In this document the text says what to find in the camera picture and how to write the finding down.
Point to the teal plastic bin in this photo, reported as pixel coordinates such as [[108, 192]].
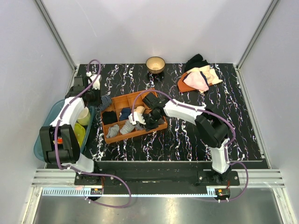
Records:
[[57, 107]]

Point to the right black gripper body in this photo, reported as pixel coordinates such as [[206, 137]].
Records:
[[153, 117]]

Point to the yellow-green dotted plate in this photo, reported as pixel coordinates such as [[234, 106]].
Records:
[[80, 132]]

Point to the blue-grey striped rolled underwear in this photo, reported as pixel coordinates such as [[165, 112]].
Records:
[[139, 127]]

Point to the beige ceramic bowl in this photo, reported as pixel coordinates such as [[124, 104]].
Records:
[[155, 64]]

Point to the cream ceramic mug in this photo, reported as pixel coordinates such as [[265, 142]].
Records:
[[84, 117]]

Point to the peach rolled underwear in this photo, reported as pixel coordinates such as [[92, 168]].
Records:
[[139, 109]]

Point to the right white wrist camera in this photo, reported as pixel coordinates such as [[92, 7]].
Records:
[[135, 118]]

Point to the black garment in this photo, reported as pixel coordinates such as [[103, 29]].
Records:
[[196, 61]]

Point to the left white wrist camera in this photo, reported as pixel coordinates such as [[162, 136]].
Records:
[[94, 80]]

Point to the blue striped underwear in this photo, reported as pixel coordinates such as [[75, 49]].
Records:
[[106, 102]]

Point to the navy rolled underwear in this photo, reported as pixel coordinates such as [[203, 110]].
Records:
[[124, 114]]

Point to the orange cloth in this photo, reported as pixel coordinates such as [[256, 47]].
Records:
[[182, 87]]

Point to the orange wooden divider tray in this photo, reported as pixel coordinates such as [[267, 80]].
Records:
[[132, 101]]

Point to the black rolled underwear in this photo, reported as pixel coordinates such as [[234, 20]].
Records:
[[109, 117]]

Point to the light grey rolled underwear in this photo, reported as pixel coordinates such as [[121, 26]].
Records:
[[113, 131]]

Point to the pink underwear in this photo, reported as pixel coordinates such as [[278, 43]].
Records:
[[197, 81]]

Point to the grey striped rolled underwear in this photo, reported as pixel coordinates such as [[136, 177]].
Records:
[[127, 128]]

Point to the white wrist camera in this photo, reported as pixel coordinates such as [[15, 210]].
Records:
[[94, 80], [135, 118]]

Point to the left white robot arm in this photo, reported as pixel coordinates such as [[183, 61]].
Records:
[[67, 154]]

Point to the cream underwear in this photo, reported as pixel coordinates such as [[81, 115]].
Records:
[[209, 73]]

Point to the aluminium frame rail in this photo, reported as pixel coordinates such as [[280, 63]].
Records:
[[51, 26]]

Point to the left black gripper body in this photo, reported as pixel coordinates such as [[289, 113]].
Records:
[[94, 96]]

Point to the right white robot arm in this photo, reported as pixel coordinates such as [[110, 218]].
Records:
[[213, 131]]

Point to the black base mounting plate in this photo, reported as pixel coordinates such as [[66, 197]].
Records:
[[195, 173]]

